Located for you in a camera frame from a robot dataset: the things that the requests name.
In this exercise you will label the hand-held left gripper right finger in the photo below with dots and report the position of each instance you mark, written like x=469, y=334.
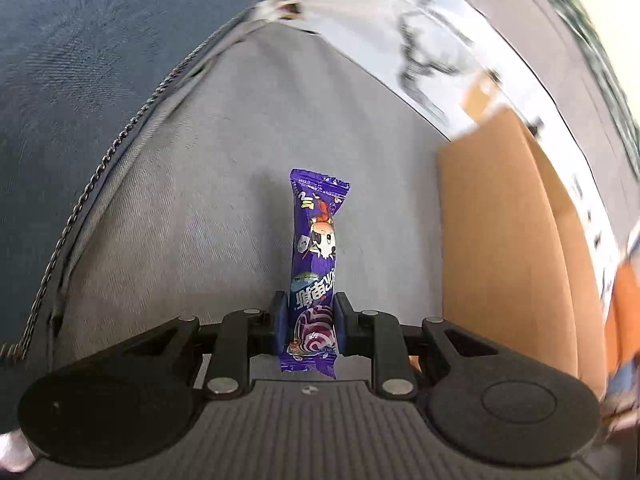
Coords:
x=342, y=325

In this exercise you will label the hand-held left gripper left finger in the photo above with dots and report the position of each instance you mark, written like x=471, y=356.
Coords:
x=280, y=325

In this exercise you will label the purple candy packet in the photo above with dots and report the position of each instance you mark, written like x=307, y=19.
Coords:
x=312, y=260

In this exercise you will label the cardboard box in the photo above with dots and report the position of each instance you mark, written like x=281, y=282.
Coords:
x=500, y=260

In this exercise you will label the orange cloth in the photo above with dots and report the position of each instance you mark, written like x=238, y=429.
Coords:
x=625, y=310

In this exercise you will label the blue sofa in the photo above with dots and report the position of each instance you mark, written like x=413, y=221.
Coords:
x=75, y=60

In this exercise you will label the green checked cloth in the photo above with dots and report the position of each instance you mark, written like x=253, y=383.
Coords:
x=617, y=65

